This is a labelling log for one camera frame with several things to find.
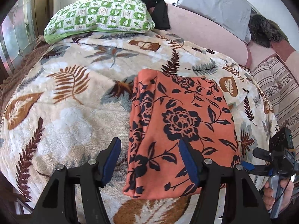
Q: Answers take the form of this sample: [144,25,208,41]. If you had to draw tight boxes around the orange black floral shirt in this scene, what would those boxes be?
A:
[123,69,240,200]

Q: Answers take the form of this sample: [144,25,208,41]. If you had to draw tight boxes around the person right hand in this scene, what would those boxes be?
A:
[261,178,296,213]

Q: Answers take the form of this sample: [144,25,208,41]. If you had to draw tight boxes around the striped floral quilt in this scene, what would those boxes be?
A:
[251,57,298,158]

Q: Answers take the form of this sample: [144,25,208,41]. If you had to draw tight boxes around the leaf pattern plush blanket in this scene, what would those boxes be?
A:
[1,31,278,223]

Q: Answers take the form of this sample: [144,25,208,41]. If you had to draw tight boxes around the brown quilted bedspread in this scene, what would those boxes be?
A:
[1,35,50,116]

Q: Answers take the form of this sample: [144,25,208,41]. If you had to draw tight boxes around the dark furry cushion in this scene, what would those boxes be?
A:
[248,14,288,48]

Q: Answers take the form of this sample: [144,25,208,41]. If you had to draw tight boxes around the pink bed headboard cushion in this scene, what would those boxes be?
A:
[167,4,298,80]

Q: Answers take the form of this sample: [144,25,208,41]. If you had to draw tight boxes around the grey blue pillow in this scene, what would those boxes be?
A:
[174,0,252,43]

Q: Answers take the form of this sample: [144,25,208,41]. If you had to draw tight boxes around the wooden stained glass door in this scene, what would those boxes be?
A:
[1,0,53,82]

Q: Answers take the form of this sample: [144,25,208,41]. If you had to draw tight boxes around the green white patterned pillow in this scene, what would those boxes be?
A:
[44,0,155,44]

